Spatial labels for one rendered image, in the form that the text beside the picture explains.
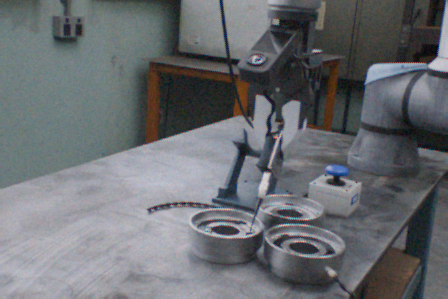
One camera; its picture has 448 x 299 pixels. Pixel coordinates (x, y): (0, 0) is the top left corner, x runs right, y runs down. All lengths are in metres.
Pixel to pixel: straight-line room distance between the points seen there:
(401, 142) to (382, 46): 3.36
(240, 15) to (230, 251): 2.42
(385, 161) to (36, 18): 1.77
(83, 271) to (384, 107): 0.74
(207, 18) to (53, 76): 0.91
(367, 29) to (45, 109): 2.68
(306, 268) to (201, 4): 2.59
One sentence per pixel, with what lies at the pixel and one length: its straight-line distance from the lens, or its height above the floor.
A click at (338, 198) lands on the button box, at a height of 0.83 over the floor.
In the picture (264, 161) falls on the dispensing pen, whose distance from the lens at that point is 0.85.
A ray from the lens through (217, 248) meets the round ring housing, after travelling 0.80.
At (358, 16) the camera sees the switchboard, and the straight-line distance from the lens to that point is 4.70.
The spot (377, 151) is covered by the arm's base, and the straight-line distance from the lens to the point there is 1.31.
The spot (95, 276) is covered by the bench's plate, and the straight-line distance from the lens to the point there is 0.78.
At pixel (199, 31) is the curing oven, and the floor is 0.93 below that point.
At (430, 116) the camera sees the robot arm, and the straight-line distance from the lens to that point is 1.24.
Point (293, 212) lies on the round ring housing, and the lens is 0.95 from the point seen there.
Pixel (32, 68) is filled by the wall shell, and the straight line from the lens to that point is 2.70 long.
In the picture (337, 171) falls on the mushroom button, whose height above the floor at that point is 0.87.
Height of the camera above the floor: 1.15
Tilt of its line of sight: 13 degrees down
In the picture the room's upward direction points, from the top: 4 degrees clockwise
